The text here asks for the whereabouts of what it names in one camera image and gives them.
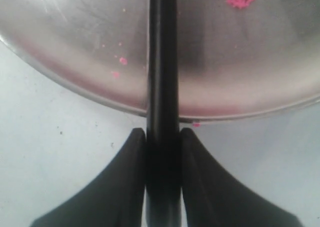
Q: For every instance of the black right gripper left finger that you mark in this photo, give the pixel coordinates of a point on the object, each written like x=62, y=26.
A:
x=113, y=199

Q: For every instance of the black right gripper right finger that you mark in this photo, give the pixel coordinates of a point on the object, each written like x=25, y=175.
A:
x=214, y=198

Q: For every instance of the black handled tool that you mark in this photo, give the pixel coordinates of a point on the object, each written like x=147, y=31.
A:
x=163, y=151

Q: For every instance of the round steel plate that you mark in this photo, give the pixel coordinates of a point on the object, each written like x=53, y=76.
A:
x=233, y=63

